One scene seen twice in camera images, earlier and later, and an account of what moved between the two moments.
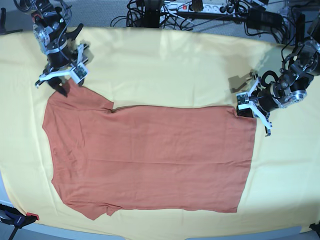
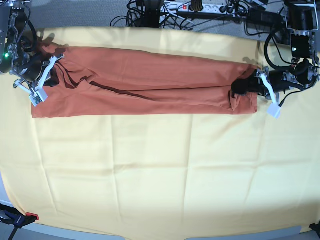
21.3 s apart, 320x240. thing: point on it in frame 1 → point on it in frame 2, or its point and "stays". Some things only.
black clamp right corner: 315,227 stays
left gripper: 59,60 → 32,69
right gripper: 265,100 → 242,86
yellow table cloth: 190,67 stays
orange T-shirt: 196,158 → 92,83
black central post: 152,15 stays
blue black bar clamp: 11,216 stays
